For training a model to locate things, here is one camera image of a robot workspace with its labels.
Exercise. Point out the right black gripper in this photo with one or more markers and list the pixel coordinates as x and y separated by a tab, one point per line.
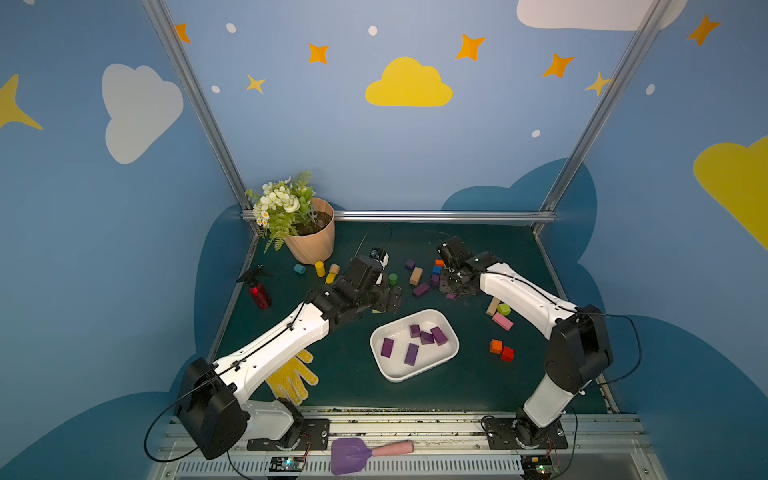
452	282

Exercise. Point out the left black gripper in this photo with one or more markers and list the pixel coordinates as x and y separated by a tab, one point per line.
387	298

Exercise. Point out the purple brick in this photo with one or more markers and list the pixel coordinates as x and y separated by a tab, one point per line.
411	354
387	348
420	290

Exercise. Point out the white plastic storage bin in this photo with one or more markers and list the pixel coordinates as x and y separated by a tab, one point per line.
429	356

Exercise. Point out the dark purple block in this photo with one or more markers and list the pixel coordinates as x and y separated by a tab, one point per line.
426	338

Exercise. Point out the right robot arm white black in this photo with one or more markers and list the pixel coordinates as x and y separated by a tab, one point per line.
579	348

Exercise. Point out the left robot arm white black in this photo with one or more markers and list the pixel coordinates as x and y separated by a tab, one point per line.
213	403

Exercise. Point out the tan wooden brick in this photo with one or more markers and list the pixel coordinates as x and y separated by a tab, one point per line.
415	277

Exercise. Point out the tan brick right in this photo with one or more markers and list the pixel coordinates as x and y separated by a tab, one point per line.
493	306

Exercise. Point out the pink brick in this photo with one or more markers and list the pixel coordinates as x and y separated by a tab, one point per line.
502	321

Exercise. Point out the orange cube right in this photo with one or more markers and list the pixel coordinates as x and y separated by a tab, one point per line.
496	346

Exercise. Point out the red cube right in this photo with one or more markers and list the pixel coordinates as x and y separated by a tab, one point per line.
507	354

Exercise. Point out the red spray bottle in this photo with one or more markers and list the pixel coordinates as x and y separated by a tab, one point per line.
258	292

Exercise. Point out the potted plant terracotta pot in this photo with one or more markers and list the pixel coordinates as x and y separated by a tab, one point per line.
288	213

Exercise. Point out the yellow work glove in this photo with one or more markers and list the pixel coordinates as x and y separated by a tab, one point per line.
290	381

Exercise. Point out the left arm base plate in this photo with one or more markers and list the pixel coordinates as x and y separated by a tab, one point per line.
312	434

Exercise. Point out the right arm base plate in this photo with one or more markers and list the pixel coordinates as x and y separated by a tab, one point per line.
509	433

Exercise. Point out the purple toy shovel pink handle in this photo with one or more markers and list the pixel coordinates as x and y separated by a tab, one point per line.
350	455

